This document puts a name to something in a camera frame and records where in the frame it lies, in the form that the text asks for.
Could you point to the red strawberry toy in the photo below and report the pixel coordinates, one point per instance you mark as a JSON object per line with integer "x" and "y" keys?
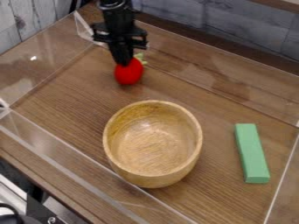
{"x": 130, "y": 74}

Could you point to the wooden bowl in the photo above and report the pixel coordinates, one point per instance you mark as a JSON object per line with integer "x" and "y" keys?
{"x": 153, "y": 141}

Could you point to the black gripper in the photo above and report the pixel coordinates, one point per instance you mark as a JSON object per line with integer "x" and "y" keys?
{"x": 120, "y": 29}

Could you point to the green rectangular block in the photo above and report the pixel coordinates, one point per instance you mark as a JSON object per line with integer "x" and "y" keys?
{"x": 253, "y": 158}

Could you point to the clear acrylic tray enclosure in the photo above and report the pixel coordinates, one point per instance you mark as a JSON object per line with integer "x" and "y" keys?
{"x": 61, "y": 95}

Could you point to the black clamp mount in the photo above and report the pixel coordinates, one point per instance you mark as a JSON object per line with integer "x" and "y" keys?
{"x": 38, "y": 211}

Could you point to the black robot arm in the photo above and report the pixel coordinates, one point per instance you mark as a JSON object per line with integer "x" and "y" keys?
{"x": 114, "y": 3}

